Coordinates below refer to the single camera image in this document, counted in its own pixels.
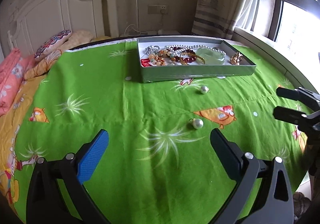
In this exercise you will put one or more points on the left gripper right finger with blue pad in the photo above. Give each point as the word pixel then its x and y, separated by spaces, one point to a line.
pixel 273 202

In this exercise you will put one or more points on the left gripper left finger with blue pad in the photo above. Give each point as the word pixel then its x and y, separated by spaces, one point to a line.
pixel 45 203

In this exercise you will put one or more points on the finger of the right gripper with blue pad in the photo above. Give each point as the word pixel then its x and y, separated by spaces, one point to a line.
pixel 292 115
pixel 305 96

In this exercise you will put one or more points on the gold brooch pin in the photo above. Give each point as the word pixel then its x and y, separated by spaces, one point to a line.
pixel 236 58

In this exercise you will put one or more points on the pearl drop earring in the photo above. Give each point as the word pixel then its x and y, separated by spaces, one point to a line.
pixel 204 89
pixel 196 123

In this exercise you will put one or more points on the pale green jade bangle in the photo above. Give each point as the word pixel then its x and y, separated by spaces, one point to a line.
pixel 211 56

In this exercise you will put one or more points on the silver rhinestone brooch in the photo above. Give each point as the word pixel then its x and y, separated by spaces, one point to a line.
pixel 152 49

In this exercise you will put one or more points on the large gold bangle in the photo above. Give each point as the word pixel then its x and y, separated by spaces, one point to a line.
pixel 192 57

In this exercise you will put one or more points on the gloved right hand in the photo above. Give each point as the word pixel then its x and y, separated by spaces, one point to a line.
pixel 305 210

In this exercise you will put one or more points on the green cartoon bed sheet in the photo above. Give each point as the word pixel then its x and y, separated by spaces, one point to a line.
pixel 157 167

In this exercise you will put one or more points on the grey shallow cardboard tray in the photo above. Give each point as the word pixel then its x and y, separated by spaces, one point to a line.
pixel 165 65

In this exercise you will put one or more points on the yellow beige pillow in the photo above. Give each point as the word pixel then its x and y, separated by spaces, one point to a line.
pixel 41 67

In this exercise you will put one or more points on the pink folded quilt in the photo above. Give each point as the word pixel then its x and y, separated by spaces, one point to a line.
pixel 13 68

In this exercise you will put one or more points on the patterned embroidered pillow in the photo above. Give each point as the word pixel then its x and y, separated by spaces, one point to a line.
pixel 52 44

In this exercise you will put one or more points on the white bed headboard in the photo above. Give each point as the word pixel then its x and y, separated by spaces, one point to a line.
pixel 38 20

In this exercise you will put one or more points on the wall power socket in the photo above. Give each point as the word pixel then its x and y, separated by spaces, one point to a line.
pixel 157 9

